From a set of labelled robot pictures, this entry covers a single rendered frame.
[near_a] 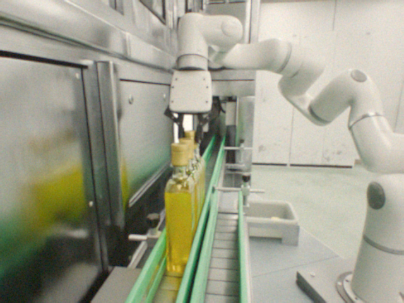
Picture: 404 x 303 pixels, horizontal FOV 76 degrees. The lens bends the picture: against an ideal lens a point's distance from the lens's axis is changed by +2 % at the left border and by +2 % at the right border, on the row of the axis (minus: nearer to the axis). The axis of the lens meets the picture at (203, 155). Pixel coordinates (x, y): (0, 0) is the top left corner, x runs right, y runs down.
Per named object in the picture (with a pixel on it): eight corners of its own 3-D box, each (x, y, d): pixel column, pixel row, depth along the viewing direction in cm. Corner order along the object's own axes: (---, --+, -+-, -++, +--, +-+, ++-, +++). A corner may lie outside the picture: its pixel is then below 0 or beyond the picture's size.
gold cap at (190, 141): (191, 160, 57) (191, 140, 55) (176, 159, 57) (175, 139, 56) (195, 156, 60) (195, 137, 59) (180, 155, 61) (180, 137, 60)
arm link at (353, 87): (359, 144, 73) (344, 106, 80) (406, 113, 62) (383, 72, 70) (319, 134, 69) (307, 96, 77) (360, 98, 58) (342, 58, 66)
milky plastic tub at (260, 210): (233, 216, 108) (233, 197, 106) (288, 220, 105) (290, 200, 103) (232, 240, 91) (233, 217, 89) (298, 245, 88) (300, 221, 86)
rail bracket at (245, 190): (212, 206, 87) (213, 171, 84) (262, 209, 85) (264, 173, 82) (211, 210, 84) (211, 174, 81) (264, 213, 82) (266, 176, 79)
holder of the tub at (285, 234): (220, 217, 108) (220, 200, 106) (288, 221, 105) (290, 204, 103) (217, 240, 92) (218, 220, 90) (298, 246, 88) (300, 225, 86)
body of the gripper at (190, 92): (168, 62, 60) (166, 110, 60) (211, 62, 59) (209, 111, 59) (175, 74, 68) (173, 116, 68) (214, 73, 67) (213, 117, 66)
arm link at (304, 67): (299, 74, 60) (266, 116, 72) (370, 98, 66) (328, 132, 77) (288, 34, 69) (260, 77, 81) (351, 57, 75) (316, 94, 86)
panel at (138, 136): (187, 144, 143) (186, 81, 135) (192, 144, 142) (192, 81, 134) (111, 225, 56) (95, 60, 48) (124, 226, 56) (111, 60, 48)
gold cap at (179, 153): (173, 161, 55) (173, 141, 54) (189, 162, 55) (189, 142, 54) (169, 166, 52) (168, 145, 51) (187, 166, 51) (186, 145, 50)
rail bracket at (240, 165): (222, 175, 152) (223, 137, 147) (250, 176, 150) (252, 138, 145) (221, 177, 148) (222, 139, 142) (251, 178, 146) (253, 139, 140)
